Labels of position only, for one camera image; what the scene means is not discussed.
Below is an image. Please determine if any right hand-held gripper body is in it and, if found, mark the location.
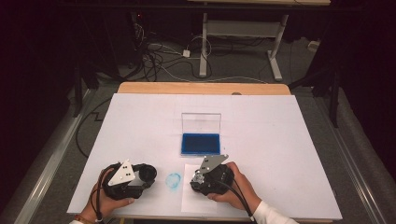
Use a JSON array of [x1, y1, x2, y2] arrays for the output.
[[198, 154, 235, 197]]

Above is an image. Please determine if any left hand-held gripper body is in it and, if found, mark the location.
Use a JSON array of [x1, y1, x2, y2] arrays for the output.
[[102, 160, 148, 201]]

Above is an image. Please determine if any black round stamp cap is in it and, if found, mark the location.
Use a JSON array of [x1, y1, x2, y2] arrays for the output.
[[137, 163, 159, 189]]

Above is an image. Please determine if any person's right hand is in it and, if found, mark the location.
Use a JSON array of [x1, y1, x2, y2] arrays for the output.
[[206, 161, 262, 213]]

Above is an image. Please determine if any person's left hand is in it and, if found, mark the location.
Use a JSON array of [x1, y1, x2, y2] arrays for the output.
[[78, 167, 135, 224]]

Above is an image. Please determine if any white paper sheet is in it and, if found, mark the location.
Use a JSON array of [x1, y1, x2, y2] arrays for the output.
[[180, 163, 219, 215]]

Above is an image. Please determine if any blue ink pad clear lid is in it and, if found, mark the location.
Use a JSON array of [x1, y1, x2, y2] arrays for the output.
[[180, 112, 222, 158]]

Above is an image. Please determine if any large white table cover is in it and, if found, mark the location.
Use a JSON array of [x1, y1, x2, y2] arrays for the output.
[[66, 92, 344, 220]]

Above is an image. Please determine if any wooden table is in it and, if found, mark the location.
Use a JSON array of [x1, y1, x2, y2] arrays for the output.
[[117, 81, 292, 96]]

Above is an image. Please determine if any black stand leg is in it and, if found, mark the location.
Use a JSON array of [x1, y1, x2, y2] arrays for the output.
[[328, 68, 342, 129]]

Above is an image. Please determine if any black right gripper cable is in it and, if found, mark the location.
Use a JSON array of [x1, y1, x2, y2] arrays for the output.
[[214, 178, 255, 219]]

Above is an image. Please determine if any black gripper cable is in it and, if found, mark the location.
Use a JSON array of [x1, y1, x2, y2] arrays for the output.
[[214, 178, 255, 219], [94, 166, 117, 224]]

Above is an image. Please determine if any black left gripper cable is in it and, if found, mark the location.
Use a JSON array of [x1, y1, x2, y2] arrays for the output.
[[94, 166, 117, 224]]

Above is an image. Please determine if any black looped floor cable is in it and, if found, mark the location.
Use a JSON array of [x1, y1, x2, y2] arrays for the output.
[[75, 96, 114, 159]]

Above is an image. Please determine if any grey metal floor rail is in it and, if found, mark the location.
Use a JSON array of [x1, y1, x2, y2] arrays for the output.
[[8, 88, 94, 224], [314, 96, 389, 224]]

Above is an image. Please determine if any thin white floor cable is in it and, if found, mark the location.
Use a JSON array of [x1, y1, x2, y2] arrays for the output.
[[160, 63, 269, 85]]

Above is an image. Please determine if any tangle of black floor cables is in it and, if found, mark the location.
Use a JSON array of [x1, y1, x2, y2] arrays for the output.
[[124, 12, 214, 82]]

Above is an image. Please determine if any white metal desk frame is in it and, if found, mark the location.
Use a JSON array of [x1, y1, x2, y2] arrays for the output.
[[188, 0, 332, 82]]

